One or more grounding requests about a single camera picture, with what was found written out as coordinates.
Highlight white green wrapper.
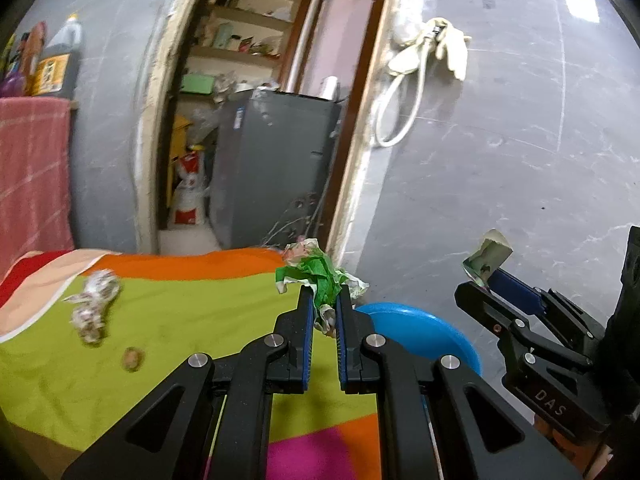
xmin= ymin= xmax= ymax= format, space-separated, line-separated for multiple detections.
xmin=275 ymin=240 xmax=371 ymax=336

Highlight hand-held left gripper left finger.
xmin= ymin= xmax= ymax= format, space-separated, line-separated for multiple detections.
xmin=60 ymin=285 xmax=317 ymax=480

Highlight storage room shelves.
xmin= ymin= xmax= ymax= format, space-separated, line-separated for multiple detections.
xmin=190 ymin=0 xmax=316 ymax=68

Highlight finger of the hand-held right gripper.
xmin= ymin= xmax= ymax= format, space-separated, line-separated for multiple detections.
xmin=454 ymin=281 xmax=592 ymax=369
xmin=492 ymin=267 xmax=608 ymax=358

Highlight purple plastic bottle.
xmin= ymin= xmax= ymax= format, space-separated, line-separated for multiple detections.
xmin=0 ymin=72 xmax=31 ymax=98

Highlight orange seasoning bag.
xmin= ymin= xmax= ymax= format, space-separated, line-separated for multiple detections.
xmin=20 ymin=22 xmax=48 ymax=96

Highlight blue plastic basin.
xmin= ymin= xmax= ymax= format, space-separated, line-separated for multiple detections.
xmin=352 ymin=302 xmax=483 ymax=411

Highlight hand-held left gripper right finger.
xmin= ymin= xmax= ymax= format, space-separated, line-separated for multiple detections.
xmin=336 ymin=285 xmax=586 ymax=480

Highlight clear plastic bag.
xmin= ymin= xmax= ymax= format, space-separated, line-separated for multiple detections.
xmin=190 ymin=105 xmax=223 ymax=146

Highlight dark oil jug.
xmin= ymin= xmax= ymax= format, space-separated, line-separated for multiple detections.
xmin=31 ymin=12 xmax=83 ymax=97

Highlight pink door brown frame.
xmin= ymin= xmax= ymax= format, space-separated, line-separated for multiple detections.
xmin=277 ymin=0 xmax=401 ymax=261

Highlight crumpled white patterned wrapper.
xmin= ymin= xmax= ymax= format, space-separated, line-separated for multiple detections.
xmin=62 ymin=269 xmax=123 ymax=346

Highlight white red rice sack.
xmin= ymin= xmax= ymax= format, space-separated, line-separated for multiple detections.
xmin=167 ymin=152 xmax=211 ymax=226

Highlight pale rubber glove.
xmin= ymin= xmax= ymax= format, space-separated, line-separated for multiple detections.
xmin=430 ymin=17 xmax=473 ymax=81
xmin=387 ymin=35 xmax=433 ymax=77

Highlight yellow plastic stool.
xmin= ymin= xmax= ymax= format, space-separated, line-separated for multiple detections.
xmin=170 ymin=115 xmax=193 ymax=161

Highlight washing machine wires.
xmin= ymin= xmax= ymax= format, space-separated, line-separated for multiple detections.
xmin=265 ymin=195 xmax=326 ymax=251

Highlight colourful striped blanket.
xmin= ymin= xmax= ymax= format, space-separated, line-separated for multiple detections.
xmin=0 ymin=247 xmax=383 ymax=480

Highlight pink plaid cloth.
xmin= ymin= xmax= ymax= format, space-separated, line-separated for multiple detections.
xmin=0 ymin=96 xmax=76 ymax=281

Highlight grey refrigerator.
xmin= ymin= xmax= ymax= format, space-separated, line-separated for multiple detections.
xmin=207 ymin=87 xmax=343 ymax=251

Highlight white paper sheet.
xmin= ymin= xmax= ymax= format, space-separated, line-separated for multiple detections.
xmin=462 ymin=229 xmax=513 ymax=288

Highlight green board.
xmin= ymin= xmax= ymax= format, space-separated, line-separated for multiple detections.
xmin=180 ymin=74 xmax=217 ymax=96

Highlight white looped cable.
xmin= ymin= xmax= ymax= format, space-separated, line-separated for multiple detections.
xmin=374 ymin=30 xmax=426 ymax=148

